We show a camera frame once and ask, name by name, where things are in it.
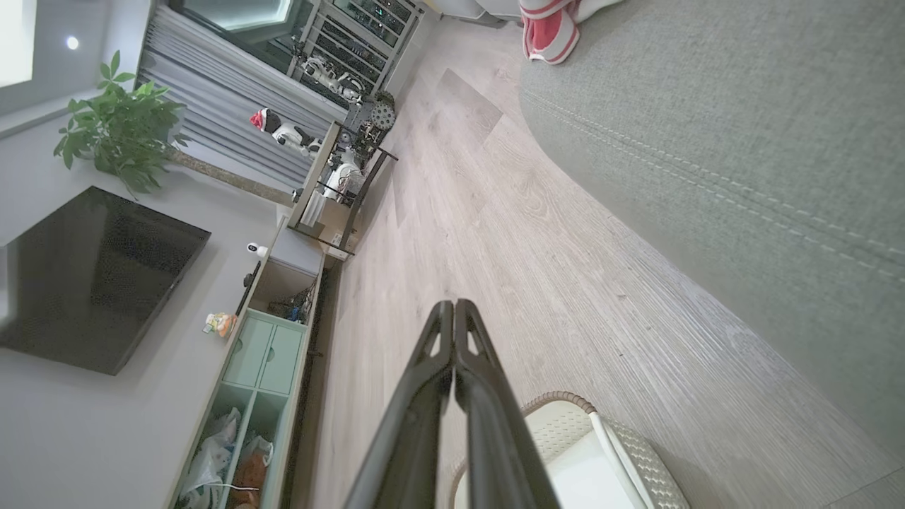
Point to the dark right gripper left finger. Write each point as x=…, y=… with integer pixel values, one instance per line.
x=413, y=438

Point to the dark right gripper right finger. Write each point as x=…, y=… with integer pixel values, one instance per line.
x=495, y=438

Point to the red and white garment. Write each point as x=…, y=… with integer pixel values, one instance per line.
x=548, y=32

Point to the white laundry basket brown rim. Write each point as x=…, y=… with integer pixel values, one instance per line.
x=636, y=466

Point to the green white TV cabinet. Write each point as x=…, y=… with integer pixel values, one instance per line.
x=265, y=353

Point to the orange brown soft item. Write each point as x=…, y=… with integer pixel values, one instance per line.
x=247, y=481

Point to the white plastic bag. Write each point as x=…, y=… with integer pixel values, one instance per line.
x=208, y=459

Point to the small colourful toy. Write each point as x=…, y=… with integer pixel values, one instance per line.
x=220, y=324

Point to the wooden black-framed side table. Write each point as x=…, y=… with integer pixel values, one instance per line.
x=318, y=177

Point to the black perforated round wheel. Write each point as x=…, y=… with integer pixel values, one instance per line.
x=383, y=114

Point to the white doll with red hat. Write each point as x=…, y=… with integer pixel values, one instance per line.
x=283, y=131

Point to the black flat television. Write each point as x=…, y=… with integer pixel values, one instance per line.
x=92, y=283

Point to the grey fabric sofa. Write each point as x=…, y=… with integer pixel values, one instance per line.
x=742, y=177

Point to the white robot figure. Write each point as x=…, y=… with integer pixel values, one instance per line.
x=332, y=78

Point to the grey pleated curtain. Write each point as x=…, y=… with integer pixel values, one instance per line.
x=212, y=120

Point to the black metal shelf rack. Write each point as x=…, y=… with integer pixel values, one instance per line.
x=353, y=35

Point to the green leafy houseplant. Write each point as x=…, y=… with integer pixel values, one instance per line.
x=120, y=134

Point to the round ceiling spotlight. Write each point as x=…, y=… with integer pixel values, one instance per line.
x=72, y=42

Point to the small white security camera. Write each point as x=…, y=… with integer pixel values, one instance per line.
x=256, y=249

